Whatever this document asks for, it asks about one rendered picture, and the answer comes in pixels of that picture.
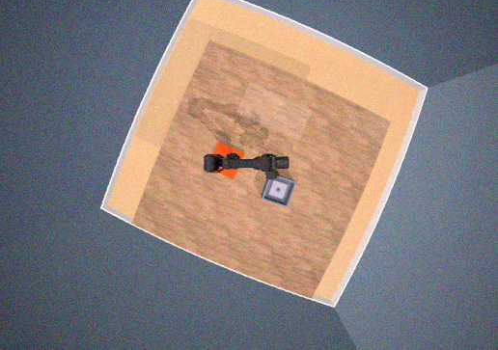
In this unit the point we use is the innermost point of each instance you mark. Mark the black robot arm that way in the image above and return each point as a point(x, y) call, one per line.
point(265, 163)

